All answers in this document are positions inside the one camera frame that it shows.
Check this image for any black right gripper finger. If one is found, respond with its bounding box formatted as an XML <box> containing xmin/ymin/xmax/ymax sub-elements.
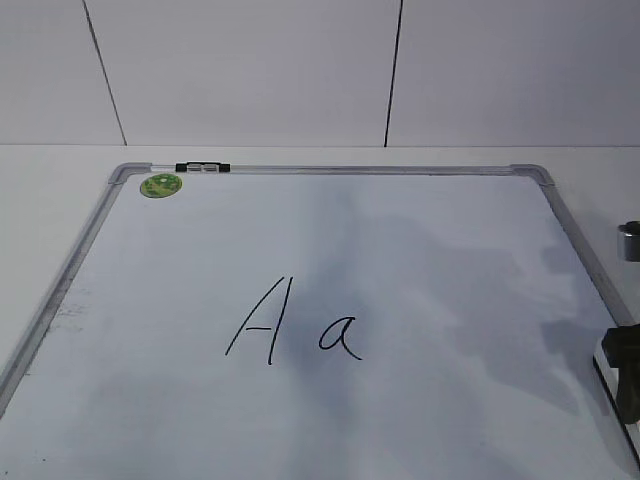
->
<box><xmin>601</xmin><ymin>324</ymin><xmax>639</xmax><ymax>425</ymax></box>

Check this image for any white aluminium-framed whiteboard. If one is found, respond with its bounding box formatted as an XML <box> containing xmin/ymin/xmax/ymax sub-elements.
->
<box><xmin>1</xmin><ymin>167</ymin><xmax>639</xmax><ymax>479</ymax></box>

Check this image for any black whiteboard hanger clip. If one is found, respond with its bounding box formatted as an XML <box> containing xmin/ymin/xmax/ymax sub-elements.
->
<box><xmin>175</xmin><ymin>162</ymin><xmax>231</xmax><ymax>173</ymax></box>

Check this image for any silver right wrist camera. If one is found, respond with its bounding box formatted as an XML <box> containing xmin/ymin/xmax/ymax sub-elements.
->
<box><xmin>617</xmin><ymin>220</ymin><xmax>640</xmax><ymax>263</ymax></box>

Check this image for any white whiteboard eraser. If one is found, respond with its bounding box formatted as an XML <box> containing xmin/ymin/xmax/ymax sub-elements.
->
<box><xmin>593</xmin><ymin>337</ymin><xmax>639</xmax><ymax>456</ymax></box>

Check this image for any round green sticker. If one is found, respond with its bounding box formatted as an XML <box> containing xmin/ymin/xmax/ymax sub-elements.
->
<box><xmin>140</xmin><ymin>173</ymin><xmax>183</xmax><ymax>199</ymax></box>

